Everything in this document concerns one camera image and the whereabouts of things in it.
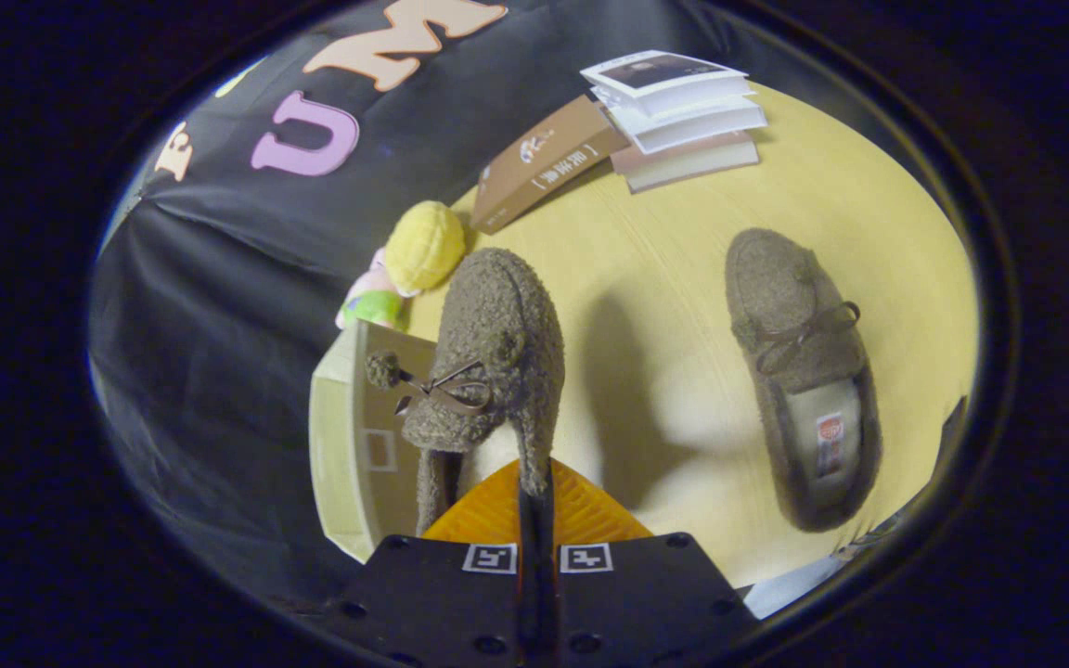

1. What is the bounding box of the yellow plush ball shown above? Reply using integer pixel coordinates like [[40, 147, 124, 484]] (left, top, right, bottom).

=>
[[384, 201, 467, 294]]

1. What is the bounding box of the brown flat book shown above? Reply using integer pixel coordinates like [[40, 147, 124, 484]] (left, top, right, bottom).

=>
[[471, 93, 630, 235]]

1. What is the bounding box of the black backdrop cloth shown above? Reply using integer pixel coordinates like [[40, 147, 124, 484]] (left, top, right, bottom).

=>
[[89, 0, 777, 604]]

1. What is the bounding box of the brown fuzzy slipper shoe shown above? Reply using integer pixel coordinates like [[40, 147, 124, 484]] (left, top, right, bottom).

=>
[[366, 247, 566, 539], [725, 228, 883, 533]]

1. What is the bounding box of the pale pink book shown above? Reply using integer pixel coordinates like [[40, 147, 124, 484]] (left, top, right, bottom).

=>
[[611, 130, 762, 194]]

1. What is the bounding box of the green and pink plush toy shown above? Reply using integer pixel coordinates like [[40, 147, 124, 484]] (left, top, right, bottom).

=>
[[337, 249, 419, 332]]

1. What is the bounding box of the white book with dark cover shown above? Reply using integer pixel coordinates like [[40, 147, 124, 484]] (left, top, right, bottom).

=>
[[581, 50, 756, 117]]

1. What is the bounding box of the plain white book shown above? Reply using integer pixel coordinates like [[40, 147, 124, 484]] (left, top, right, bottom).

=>
[[604, 96, 767, 155]]

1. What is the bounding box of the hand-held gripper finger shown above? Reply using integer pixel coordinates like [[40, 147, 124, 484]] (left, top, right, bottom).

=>
[[330, 459, 538, 668], [537, 459, 758, 668]]

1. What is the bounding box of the beige cardboard storage box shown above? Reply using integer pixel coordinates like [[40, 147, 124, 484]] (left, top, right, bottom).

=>
[[309, 320, 438, 564]]

